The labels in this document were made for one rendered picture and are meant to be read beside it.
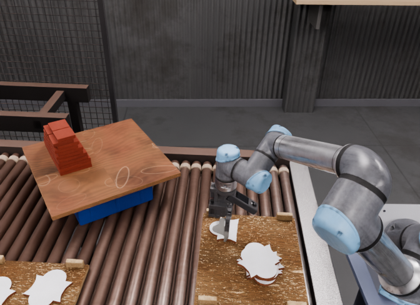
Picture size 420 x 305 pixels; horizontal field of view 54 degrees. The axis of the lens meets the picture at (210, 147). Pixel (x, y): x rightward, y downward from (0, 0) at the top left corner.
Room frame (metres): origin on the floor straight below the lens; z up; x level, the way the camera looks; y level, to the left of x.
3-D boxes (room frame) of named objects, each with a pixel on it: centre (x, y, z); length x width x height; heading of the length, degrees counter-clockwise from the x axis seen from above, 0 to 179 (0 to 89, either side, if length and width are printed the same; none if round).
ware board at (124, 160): (1.37, 0.46, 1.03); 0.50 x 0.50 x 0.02; 32
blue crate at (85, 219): (1.31, 0.43, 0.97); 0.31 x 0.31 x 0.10; 32
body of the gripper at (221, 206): (1.09, -0.05, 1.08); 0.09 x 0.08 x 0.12; 83
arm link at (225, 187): (1.08, -0.06, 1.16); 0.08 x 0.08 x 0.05
